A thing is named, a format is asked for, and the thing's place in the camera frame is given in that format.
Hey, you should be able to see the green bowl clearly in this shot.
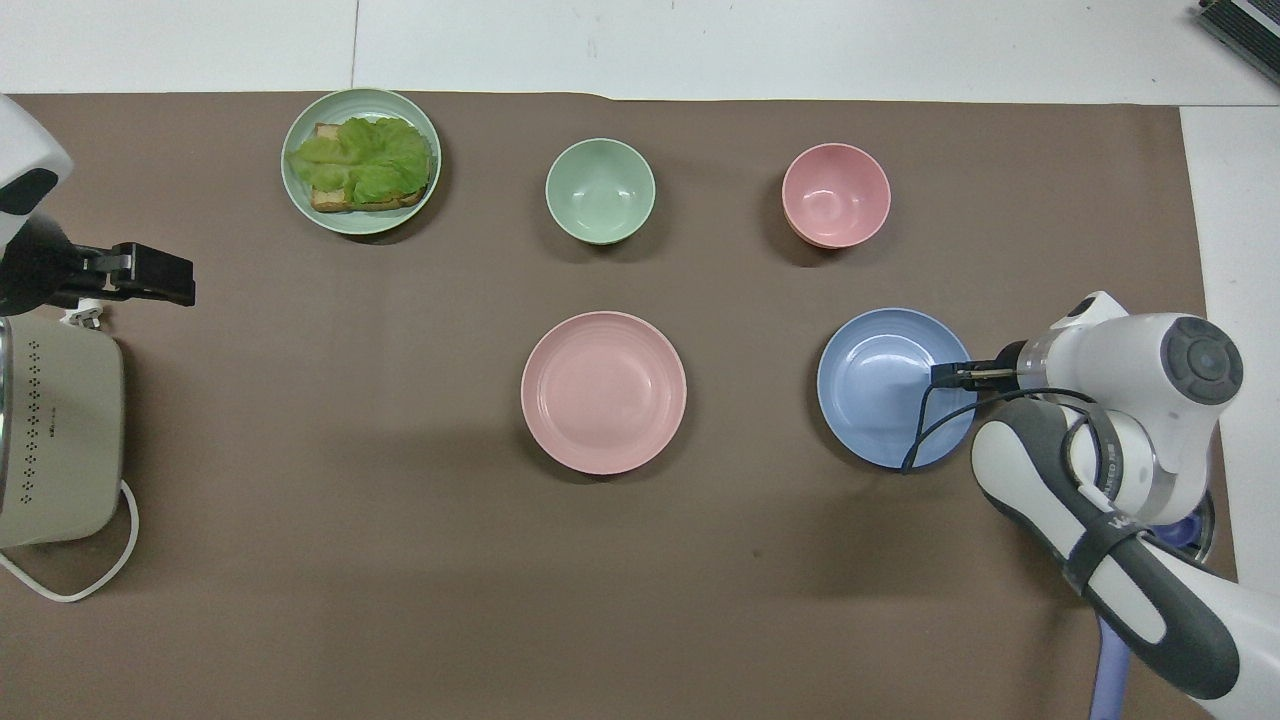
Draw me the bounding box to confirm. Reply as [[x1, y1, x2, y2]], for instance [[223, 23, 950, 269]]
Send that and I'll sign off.
[[545, 138, 657, 246]]

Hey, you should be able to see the pink bowl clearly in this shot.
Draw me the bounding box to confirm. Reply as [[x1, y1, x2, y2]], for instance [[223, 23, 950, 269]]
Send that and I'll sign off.
[[781, 143, 892, 250]]

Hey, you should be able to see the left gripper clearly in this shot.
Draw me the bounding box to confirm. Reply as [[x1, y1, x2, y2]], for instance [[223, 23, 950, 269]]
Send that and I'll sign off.
[[0, 214, 113, 315]]

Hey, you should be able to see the dark grey ribbed device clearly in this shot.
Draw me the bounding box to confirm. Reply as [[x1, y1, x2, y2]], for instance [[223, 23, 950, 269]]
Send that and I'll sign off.
[[1198, 0, 1280, 58]]

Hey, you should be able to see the toast slice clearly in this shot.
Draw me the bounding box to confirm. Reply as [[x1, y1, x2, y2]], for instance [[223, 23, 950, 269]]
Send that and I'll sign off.
[[310, 122, 433, 213]]

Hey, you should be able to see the pink plate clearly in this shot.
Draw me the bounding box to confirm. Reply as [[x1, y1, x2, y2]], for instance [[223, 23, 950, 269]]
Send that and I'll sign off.
[[520, 311, 688, 476]]

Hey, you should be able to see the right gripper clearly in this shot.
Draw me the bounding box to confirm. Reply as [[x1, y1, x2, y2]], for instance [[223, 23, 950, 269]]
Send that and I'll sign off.
[[988, 340, 1032, 393]]

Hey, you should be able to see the green lettuce leaf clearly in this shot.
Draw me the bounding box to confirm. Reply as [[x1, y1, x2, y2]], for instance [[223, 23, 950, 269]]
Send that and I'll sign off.
[[287, 116, 434, 205]]

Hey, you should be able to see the black cable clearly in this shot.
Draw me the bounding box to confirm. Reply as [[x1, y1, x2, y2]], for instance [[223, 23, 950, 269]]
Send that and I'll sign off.
[[900, 384, 1101, 477]]

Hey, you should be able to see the beige kitchen appliance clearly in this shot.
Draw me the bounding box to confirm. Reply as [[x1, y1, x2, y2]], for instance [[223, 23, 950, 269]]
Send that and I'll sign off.
[[0, 314, 127, 549]]

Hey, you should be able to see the white power cable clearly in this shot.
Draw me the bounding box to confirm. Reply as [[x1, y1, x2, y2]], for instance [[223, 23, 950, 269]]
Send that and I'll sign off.
[[0, 478, 140, 603]]

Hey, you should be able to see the lavender pot with handle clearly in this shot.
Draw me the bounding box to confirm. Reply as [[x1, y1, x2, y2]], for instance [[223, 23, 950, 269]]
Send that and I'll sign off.
[[1090, 488, 1217, 720]]

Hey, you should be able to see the green plate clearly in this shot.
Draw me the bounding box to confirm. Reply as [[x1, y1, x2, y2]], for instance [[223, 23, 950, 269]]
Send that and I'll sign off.
[[281, 88, 443, 236]]

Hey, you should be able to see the blue plate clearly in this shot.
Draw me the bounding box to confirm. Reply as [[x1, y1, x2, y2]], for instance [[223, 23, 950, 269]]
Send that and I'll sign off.
[[817, 307, 979, 470]]

